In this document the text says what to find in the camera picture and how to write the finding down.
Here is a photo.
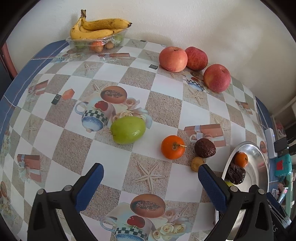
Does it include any yellow banana bunch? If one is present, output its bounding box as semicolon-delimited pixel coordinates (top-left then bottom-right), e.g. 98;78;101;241
70;9;132;40

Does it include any large steel bowl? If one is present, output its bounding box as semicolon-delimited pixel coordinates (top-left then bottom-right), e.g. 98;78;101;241
214;141;270;240

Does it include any red apple right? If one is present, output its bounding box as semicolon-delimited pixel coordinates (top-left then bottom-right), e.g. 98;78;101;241
203;64;231;93

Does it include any orange tangerine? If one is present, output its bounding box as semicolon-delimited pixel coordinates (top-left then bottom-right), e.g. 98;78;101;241
161;135;187;160

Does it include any pale red apple left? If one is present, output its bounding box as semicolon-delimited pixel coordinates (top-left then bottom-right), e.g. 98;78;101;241
159;46;188;73

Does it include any speckled orange with stem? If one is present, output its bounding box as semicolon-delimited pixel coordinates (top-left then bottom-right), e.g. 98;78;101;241
233;152;248;168

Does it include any small brown longan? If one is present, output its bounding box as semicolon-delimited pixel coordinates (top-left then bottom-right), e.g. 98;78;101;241
190;157;205;173

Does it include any white power strip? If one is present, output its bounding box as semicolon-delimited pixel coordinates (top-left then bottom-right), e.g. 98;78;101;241
264;128;278;159

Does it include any clear plastic fruit tray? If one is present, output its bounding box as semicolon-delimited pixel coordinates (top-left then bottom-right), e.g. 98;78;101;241
66;29;128;53

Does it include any black adapter plug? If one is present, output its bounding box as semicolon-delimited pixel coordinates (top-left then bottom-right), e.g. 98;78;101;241
274;137;288;153

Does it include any dark red apple middle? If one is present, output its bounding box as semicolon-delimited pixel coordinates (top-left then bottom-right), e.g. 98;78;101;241
185;47;208;71

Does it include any green fruit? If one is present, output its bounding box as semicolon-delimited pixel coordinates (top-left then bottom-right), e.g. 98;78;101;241
110;116;146;145
225;181;234;187

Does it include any checkered printed tablecloth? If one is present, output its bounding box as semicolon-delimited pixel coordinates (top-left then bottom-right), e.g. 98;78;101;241
1;38;266;240

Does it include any large dark brown date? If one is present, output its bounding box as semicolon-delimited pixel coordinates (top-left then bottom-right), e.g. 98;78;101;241
226;163;246;185

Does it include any teal box with red label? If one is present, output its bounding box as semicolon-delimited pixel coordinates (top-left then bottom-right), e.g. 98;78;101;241
275;154;292;178

